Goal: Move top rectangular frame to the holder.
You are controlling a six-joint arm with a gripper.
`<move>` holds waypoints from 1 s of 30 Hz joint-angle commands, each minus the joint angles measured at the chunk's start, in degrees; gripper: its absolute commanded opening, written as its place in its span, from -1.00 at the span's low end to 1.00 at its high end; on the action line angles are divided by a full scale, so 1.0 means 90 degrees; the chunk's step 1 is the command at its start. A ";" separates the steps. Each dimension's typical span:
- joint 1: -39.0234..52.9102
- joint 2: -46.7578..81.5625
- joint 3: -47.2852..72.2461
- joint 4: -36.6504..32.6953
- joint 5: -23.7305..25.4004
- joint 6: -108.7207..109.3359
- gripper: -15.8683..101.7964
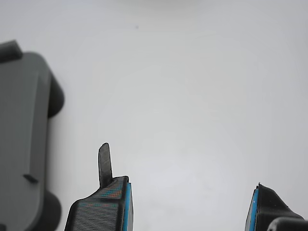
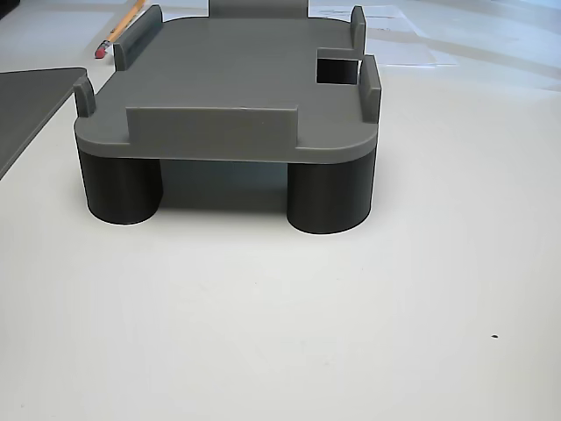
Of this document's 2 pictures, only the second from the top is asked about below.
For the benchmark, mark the grey holder with black legs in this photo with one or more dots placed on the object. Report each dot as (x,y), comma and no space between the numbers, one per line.
(228,66)

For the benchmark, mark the white paper sheet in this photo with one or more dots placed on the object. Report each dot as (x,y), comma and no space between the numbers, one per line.
(385,17)

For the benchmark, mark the yellow pencil with pink eraser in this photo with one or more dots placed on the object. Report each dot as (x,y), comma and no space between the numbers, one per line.
(120,24)

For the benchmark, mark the dark grey mat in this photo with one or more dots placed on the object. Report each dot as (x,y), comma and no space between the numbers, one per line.
(26,105)

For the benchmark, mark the black box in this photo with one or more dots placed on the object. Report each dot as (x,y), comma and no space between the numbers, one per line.
(8,6)

